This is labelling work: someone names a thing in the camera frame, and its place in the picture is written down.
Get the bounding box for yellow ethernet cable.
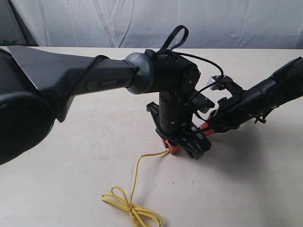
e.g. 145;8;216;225
101;149;170;225

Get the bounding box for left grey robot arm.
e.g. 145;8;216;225
0;45;200;164

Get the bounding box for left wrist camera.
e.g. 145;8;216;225
192;94;215;114

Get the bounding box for white backdrop curtain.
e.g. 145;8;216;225
12;0;303;49

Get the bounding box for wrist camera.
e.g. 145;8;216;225
192;94;215;114
206;75;244;96

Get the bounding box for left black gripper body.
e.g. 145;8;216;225
146;92;196;148

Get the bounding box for small black box device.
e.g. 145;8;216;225
180;123;212;160

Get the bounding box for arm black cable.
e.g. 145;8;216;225
253;105;281;124
56;25;225;123

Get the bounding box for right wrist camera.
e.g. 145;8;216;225
206;75;244;96

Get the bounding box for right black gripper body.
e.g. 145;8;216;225
209;79;276;132

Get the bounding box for dark backdrop stand pole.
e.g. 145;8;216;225
7;0;35;45

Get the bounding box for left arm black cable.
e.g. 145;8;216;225
56;25;225;123

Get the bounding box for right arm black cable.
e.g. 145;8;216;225
253;105;281;124

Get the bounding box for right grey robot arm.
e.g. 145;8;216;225
200;57;303;136

